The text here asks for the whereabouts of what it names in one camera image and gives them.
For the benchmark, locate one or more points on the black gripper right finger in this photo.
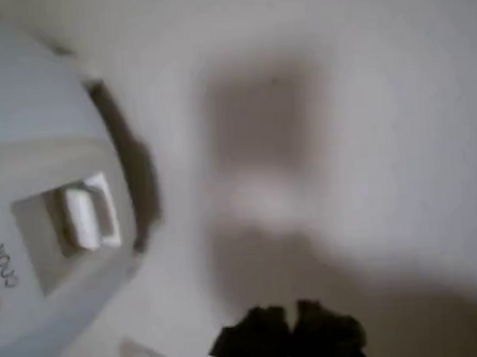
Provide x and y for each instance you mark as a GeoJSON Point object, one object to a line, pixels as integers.
{"type": "Point", "coordinates": [329, 339]}

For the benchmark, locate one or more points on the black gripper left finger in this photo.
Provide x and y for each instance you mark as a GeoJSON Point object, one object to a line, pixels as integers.
{"type": "Point", "coordinates": [256, 343]}

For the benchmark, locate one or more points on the white rice cooker body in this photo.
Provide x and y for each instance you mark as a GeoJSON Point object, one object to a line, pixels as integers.
{"type": "Point", "coordinates": [23, 98]}

